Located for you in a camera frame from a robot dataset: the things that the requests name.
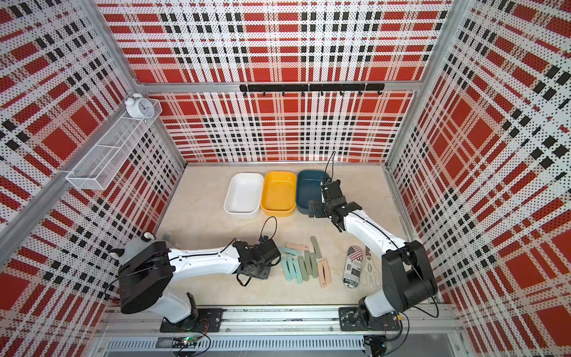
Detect mint knife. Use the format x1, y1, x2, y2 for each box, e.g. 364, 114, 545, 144
278, 247, 302, 257
287, 254, 297, 279
293, 257, 303, 285
281, 255, 292, 281

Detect pink knife top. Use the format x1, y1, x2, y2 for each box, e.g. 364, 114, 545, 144
285, 242, 309, 251

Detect sage green knife top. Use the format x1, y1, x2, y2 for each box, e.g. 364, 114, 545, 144
310, 236, 323, 260

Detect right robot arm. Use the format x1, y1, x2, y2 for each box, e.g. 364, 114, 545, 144
309, 178, 437, 323

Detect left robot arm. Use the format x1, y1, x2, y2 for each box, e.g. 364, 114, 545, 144
110, 232, 281, 324

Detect dark teal storage box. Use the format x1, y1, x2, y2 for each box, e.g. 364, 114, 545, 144
296, 170, 330, 215

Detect yellow storage box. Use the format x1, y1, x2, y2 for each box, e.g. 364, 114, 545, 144
260, 171, 297, 217

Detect white storage box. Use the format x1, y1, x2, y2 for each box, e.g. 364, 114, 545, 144
224, 173, 264, 219

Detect sage knife left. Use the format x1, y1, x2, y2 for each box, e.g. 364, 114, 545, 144
297, 257, 309, 281

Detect sage knife middle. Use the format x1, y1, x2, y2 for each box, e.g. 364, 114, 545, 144
304, 250, 312, 277

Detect printed pencil case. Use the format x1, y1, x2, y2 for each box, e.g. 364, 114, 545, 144
343, 245, 364, 289

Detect green circuit board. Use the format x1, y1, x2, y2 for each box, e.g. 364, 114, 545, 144
172, 336, 196, 349

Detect husky plush toy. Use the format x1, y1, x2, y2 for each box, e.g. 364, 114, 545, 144
109, 232, 156, 264

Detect white alarm clock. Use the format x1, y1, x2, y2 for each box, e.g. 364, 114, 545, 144
124, 93, 155, 119

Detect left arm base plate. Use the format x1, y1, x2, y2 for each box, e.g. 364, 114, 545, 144
160, 308, 224, 333

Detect white handled scissors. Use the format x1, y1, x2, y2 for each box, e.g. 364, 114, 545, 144
360, 247, 382, 288

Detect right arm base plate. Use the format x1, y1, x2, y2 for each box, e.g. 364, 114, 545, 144
338, 306, 400, 333

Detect black hook rail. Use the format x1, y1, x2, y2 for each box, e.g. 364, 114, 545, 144
239, 83, 385, 94

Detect white wire mesh shelf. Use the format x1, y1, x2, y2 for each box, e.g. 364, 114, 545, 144
66, 98, 162, 190

